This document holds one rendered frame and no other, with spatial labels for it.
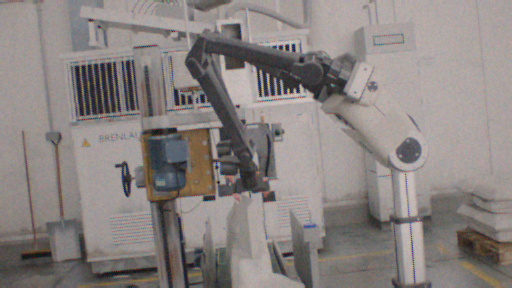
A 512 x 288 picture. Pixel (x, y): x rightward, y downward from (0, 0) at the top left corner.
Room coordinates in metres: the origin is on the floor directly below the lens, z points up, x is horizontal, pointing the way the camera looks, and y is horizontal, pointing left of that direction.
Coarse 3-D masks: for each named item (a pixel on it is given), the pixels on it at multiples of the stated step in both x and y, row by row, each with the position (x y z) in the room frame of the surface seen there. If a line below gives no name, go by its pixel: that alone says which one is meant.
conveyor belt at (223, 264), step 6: (270, 246) 4.53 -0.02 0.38; (222, 252) 4.49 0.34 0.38; (270, 252) 4.34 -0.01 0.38; (222, 258) 4.30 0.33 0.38; (270, 258) 4.16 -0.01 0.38; (222, 264) 4.13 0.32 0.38; (276, 264) 3.98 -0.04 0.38; (222, 270) 3.97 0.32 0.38; (228, 270) 3.94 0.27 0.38; (276, 270) 3.83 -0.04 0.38; (222, 276) 3.82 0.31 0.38; (228, 276) 3.80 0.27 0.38; (222, 282) 3.68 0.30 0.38; (228, 282) 3.66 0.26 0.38
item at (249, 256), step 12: (240, 204) 2.75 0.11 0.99; (252, 204) 2.54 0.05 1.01; (240, 216) 2.52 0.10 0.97; (252, 216) 2.51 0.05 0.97; (240, 228) 2.54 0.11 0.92; (252, 228) 2.48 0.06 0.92; (240, 240) 2.57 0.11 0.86; (252, 240) 2.45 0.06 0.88; (240, 252) 2.54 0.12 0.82; (252, 252) 2.41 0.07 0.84; (264, 252) 2.51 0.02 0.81; (240, 264) 2.43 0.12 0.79; (252, 264) 2.44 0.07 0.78; (264, 264) 2.43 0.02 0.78; (240, 276) 2.42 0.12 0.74; (252, 276) 2.42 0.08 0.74
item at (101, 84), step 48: (288, 48) 5.74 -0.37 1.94; (96, 96) 5.54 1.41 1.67; (288, 96) 5.64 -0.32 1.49; (96, 144) 5.55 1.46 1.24; (288, 144) 5.64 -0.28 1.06; (96, 192) 5.55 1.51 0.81; (144, 192) 5.57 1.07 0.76; (288, 192) 5.64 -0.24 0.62; (96, 240) 5.55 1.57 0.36; (144, 240) 5.56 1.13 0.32; (192, 240) 5.59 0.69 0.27; (288, 240) 5.67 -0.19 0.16
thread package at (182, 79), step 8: (176, 56) 2.70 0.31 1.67; (184, 56) 2.69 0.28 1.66; (176, 64) 2.71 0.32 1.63; (176, 72) 2.71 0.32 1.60; (184, 72) 2.69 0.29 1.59; (176, 80) 2.71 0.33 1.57; (184, 80) 2.69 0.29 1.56; (192, 80) 2.68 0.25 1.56; (176, 88) 2.73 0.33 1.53; (184, 88) 2.77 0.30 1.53; (192, 88) 2.74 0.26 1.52
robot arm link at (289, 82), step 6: (216, 30) 2.58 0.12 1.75; (258, 66) 2.56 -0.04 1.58; (264, 66) 2.55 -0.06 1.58; (270, 72) 2.56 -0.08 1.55; (276, 72) 2.55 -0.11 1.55; (282, 72) 2.53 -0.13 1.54; (276, 78) 2.56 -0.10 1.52; (282, 78) 2.53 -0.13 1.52; (288, 78) 2.53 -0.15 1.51; (288, 84) 2.54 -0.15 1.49; (294, 84) 2.54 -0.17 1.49
